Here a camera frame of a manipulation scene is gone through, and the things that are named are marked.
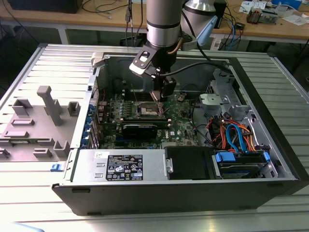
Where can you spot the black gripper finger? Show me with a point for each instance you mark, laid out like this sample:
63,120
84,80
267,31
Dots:
168,88
158,82

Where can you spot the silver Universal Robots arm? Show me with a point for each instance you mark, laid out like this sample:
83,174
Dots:
164,24

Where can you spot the black RAM slot bank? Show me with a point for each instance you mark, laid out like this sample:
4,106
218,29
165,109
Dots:
144,120
140,94

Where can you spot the metal locking lever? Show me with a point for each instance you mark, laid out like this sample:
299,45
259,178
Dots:
167,110
134,95

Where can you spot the CPU socket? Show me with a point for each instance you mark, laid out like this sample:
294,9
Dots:
147,110

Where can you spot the blue expansion slot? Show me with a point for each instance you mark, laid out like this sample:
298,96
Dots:
119,140

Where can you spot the round coin battery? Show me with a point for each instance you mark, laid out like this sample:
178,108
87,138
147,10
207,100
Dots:
180,98

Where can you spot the green motherboard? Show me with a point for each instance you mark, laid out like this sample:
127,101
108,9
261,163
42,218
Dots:
178,113

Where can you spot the silver drive cage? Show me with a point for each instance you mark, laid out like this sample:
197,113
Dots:
212,101

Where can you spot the pale blue teach pendant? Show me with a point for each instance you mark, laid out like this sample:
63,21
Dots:
207,29

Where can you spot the black graphics card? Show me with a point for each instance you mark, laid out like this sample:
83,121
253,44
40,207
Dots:
138,132

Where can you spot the silver case latch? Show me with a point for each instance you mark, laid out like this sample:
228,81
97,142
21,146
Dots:
97,59

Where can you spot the black upright box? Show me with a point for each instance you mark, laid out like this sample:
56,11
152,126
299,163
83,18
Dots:
220,14

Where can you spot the black plastic shroud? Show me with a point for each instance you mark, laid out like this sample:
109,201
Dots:
188,163

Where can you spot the small black adapter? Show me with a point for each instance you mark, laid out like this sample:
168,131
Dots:
240,25

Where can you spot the hard disk in blue carrier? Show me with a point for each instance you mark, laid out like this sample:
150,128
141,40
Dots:
224,158

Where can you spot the brown coil transformer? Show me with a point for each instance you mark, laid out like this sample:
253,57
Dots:
253,17

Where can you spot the white printed leaflet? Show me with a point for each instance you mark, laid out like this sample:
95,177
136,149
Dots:
251,4

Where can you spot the silver power supply unit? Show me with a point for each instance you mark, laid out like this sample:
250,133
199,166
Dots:
84,166

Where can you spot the black PC case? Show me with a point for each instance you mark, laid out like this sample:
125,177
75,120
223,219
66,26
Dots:
144,198

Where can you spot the small green circuit board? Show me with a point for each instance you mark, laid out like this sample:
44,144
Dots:
269,17

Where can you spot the grey parts rack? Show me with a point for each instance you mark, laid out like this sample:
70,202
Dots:
36,125

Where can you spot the blue plastic clip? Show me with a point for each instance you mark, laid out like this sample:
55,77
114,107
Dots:
56,167

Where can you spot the white paper sheets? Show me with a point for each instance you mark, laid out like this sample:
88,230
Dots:
293,19

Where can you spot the blue cardboard box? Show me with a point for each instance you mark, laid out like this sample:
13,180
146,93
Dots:
289,3

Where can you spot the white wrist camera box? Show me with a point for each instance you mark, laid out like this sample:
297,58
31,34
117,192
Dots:
138,70

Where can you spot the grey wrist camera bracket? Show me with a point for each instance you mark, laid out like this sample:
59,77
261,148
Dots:
189,44

